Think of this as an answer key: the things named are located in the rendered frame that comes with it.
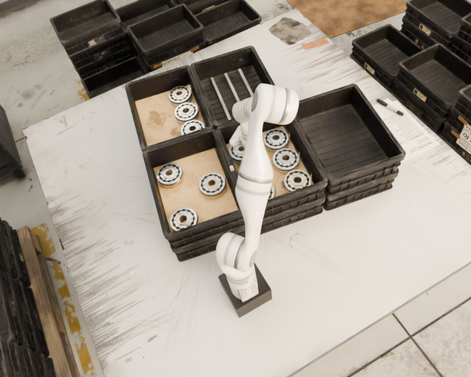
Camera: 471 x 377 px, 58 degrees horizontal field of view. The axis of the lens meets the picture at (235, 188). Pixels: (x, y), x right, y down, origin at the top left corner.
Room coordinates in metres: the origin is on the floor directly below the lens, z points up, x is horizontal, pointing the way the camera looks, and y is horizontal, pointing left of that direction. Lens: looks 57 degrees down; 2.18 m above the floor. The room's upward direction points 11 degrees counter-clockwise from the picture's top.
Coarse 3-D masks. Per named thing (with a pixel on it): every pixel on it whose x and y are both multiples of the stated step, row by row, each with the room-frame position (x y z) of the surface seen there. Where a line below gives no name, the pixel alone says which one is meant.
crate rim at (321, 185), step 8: (224, 128) 1.10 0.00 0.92; (296, 128) 1.03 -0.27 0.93; (224, 144) 1.03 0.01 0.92; (304, 144) 0.94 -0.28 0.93; (312, 152) 0.90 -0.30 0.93; (232, 160) 0.94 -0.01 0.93; (320, 168) 0.83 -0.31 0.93; (320, 184) 0.76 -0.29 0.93; (296, 192) 0.75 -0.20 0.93; (304, 192) 0.75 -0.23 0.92; (272, 200) 0.73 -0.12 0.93; (280, 200) 0.73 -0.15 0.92
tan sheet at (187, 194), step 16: (176, 160) 1.06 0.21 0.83; (192, 160) 1.05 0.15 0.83; (208, 160) 1.03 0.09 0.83; (192, 176) 0.97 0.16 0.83; (160, 192) 0.92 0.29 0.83; (176, 192) 0.91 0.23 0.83; (192, 192) 0.90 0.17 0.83; (176, 208) 0.84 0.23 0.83; (192, 208) 0.83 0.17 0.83; (208, 208) 0.81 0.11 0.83; (224, 208) 0.80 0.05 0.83
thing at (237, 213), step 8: (192, 136) 1.09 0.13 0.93; (216, 136) 1.06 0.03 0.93; (168, 144) 1.07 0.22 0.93; (144, 152) 1.05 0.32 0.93; (224, 152) 0.98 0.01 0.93; (144, 160) 1.01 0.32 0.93; (224, 160) 0.94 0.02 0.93; (152, 176) 0.94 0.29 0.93; (232, 176) 0.87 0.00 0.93; (152, 184) 0.90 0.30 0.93; (160, 208) 0.79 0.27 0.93; (160, 216) 0.76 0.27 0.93; (224, 216) 0.71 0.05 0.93; (232, 216) 0.71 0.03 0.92; (200, 224) 0.69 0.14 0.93; (208, 224) 0.69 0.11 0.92; (176, 232) 0.68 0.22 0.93; (184, 232) 0.68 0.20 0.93; (192, 232) 0.68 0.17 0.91
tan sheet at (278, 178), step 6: (282, 126) 1.13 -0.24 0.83; (264, 132) 1.12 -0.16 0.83; (228, 144) 1.09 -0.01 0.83; (270, 156) 0.99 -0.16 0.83; (300, 162) 0.94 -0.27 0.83; (300, 168) 0.91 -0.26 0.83; (276, 174) 0.90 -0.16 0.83; (282, 174) 0.90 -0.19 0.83; (276, 180) 0.88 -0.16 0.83; (282, 180) 0.87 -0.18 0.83; (276, 186) 0.85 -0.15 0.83; (282, 186) 0.84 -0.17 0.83; (276, 192) 0.82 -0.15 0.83; (282, 192) 0.82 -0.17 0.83
